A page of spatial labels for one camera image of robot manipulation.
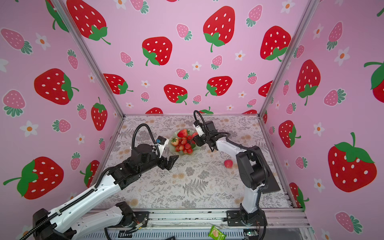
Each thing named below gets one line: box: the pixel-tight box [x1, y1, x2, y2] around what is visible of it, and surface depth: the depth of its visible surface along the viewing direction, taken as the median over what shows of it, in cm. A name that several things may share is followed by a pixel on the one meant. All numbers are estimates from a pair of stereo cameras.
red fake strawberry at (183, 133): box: [177, 129, 191, 138], surface depth 104 cm
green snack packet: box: [208, 225, 227, 240], surface depth 70 cm
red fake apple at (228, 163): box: [224, 160, 234, 169], surface depth 92 cm
